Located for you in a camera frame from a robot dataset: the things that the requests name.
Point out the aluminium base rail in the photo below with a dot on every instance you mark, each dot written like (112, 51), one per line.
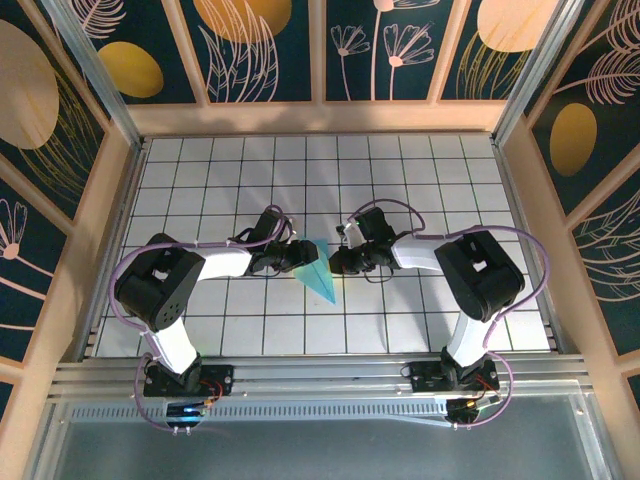
(320, 372)

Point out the aluminium frame post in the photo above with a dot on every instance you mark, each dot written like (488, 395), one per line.
(539, 65)
(90, 65)

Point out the grey table side rail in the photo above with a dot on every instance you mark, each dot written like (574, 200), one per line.
(121, 225)
(523, 225)

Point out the light blue paper sheet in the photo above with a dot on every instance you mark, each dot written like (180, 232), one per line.
(312, 277)

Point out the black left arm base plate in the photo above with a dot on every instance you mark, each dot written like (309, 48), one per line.
(220, 380)

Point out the grey metal tray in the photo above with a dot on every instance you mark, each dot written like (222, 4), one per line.
(320, 455)

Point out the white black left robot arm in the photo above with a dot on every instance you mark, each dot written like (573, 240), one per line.
(225, 262)

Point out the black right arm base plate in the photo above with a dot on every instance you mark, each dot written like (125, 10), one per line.
(422, 377)

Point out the small black electronics module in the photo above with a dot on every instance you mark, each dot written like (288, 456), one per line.
(467, 407)
(185, 411)

